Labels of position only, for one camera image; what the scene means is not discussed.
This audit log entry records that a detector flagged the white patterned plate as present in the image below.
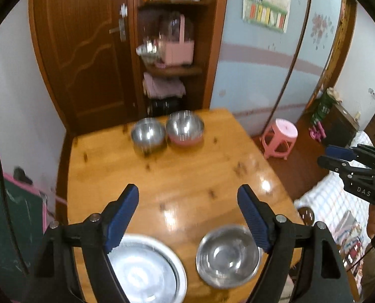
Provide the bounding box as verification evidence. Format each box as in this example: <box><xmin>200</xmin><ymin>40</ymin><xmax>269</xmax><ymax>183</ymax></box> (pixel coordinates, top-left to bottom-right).
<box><xmin>108</xmin><ymin>234</ymin><xmax>187</xmax><ymax>303</ymax></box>

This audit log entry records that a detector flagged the large steel bowl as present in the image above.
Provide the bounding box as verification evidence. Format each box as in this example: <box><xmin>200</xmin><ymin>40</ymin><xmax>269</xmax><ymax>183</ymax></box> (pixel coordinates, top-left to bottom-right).
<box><xmin>196</xmin><ymin>224</ymin><xmax>263</xmax><ymax>289</ymax></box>

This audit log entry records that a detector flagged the dark wooden nightstand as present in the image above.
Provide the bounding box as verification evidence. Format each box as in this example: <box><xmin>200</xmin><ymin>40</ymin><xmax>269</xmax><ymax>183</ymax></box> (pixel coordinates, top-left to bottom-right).
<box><xmin>308</xmin><ymin>88</ymin><xmax>359</xmax><ymax>147</ymax></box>

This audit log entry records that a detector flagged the bed with patterned sheet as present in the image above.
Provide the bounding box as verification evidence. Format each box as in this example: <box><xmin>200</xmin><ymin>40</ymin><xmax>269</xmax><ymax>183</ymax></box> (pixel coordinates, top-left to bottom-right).
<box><xmin>294</xmin><ymin>171</ymin><xmax>375</xmax><ymax>301</ymax></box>

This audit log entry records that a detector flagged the pink plastic stool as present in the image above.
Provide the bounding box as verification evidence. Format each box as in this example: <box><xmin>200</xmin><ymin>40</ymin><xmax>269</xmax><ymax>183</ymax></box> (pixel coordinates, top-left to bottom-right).
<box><xmin>260</xmin><ymin>118</ymin><xmax>298</xmax><ymax>160</ymax></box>

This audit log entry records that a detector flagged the pink-framed green chalkboard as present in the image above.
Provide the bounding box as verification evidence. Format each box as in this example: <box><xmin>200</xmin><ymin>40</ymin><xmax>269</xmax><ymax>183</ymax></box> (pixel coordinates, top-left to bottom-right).
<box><xmin>0</xmin><ymin>157</ymin><xmax>49</xmax><ymax>303</ymax></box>

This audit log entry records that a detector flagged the pink-based steel bowl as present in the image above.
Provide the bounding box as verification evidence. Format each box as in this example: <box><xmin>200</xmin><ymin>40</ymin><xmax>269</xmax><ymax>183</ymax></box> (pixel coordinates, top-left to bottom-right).
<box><xmin>165</xmin><ymin>110</ymin><xmax>205</xmax><ymax>146</ymax></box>

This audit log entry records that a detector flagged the small steel bowl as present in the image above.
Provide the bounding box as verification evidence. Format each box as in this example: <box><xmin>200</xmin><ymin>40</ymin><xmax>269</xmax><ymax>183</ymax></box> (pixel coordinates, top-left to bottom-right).
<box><xmin>131</xmin><ymin>118</ymin><xmax>166</xmax><ymax>155</ymax></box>

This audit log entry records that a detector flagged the folded pink cloth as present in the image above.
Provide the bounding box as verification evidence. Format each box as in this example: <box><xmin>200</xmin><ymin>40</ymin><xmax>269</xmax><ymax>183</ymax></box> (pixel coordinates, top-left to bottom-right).
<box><xmin>142</xmin><ymin>72</ymin><xmax>186</xmax><ymax>99</ymax></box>

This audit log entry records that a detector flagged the pink storage box clear lid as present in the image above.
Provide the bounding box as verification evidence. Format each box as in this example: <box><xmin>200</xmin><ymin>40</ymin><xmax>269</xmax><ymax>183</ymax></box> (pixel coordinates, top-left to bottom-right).
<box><xmin>158</xmin><ymin>12</ymin><xmax>194</xmax><ymax>67</ymax></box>

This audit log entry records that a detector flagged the wooden corner shelf unit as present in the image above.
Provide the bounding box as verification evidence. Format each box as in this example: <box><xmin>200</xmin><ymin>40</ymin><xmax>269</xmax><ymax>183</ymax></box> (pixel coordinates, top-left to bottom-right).
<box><xmin>127</xmin><ymin>0</ymin><xmax>227</xmax><ymax>118</ymax></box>

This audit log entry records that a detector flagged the brown wooden door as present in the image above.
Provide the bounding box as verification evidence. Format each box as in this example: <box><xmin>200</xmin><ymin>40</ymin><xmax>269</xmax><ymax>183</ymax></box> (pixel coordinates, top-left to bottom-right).
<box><xmin>29</xmin><ymin>0</ymin><xmax>138</xmax><ymax>135</ymax></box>

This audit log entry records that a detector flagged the black cable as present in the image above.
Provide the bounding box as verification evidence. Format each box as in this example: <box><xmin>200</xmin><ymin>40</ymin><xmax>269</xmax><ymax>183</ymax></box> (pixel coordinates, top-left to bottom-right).
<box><xmin>0</xmin><ymin>128</ymin><xmax>31</xmax><ymax>275</ymax></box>

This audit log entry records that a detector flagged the wall poster chart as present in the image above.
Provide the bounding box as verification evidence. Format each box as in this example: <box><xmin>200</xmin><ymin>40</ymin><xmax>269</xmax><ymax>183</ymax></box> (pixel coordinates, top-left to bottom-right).
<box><xmin>242</xmin><ymin>0</ymin><xmax>291</xmax><ymax>33</ymax></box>

